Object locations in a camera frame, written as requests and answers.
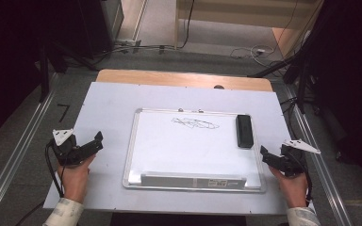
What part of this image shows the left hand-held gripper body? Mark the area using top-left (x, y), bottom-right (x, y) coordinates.
top-left (48, 128), bottom-right (91, 167)

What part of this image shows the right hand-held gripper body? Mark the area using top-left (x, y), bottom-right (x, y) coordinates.
top-left (278, 138), bottom-right (321, 178)

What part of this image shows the black whiteboard eraser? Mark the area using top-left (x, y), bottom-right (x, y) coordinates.
top-left (235, 114), bottom-right (255, 150)

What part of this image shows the person's right hand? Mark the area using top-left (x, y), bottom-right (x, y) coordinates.
top-left (268, 166), bottom-right (309, 209)

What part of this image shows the person's left hand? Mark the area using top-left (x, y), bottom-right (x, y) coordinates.
top-left (57, 153), bottom-right (97, 204)

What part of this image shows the large white cover board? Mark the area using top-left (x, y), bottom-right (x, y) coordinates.
top-left (42, 81), bottom-right (309, 217)

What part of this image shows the black metal stand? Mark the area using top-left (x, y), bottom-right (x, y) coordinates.
top-left (247, 29), bottom-right (323, 116)
top-left (38, 39), bottom-right (99, 104)

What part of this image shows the silver framed whiteboard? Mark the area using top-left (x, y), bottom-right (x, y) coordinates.
top-left (122, 107), bottom-right (268, 194)

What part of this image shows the wooden table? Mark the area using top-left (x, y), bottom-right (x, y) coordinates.
top-left (95, 69), bottom-right (274, 92)

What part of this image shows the black cabinet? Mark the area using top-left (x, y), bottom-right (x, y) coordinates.
top-left (74, 0), bottom-right (125, 60)

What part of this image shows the light wooden furniture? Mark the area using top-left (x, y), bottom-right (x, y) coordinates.
top-left (173, 0), bottom-right (325, 58)

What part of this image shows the left hand-held gripper cable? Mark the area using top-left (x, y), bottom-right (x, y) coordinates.
top-left (14, 140), bottom-right (67, 226)

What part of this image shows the hand-held gripper cable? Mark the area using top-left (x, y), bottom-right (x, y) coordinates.
top-left (300, 153), bottom-right (314, 204)
top-left (14, 140), bottom-right (67, 226)

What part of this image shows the right hand-held gripper cable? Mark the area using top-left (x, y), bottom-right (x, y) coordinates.
top-left (300, 153), bottom-right (314, 204)

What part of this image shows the aluminium floor rail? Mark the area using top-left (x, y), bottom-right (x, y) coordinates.
top-left (0, 73), bottom-right (60, 226)
top-left (284, 84), bottom-right (354, 226)

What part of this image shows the black cable beside table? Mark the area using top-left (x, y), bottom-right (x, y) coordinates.
top-left (279, 96), bottom-right (300, 140)

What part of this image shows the white floor cable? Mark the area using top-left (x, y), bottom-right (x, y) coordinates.
top-left (229, 44), bottom-right (277, 68)

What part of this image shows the black floor cable bundle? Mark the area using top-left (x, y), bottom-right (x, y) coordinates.
top-left (91, 0), bottom-right (197, 60)

